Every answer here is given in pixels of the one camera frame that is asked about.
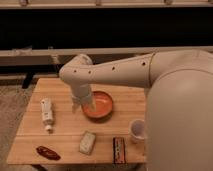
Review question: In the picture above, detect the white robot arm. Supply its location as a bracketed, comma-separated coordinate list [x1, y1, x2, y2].
[59, 49, 213, 171]

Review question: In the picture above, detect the wooden shelf rail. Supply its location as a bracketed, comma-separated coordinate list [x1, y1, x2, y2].
[0, 45, 213, 67]

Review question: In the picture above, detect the white tube bottle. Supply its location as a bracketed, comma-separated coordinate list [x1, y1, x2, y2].
[41, 98, 54, 133]

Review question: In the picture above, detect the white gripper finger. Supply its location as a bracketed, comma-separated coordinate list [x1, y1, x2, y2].
[72, 103, 80, 113]
[88, 99, 96, 111]

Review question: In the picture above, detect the black red snack bar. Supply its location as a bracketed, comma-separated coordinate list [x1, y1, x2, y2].
[113, 137, 126, 164]

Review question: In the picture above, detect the dark red wrapped snack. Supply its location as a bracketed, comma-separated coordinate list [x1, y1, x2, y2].
[36, 146, 61, 160]

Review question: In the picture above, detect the white ceramic cup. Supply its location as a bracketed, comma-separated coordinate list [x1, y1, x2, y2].
[129, 119, 145, 143]

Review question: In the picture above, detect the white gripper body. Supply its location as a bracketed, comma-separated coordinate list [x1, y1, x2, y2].
[70, 84, 93, 104]

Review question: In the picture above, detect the orange bowl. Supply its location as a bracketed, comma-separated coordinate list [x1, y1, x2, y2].
[82, 91, 113, 119]

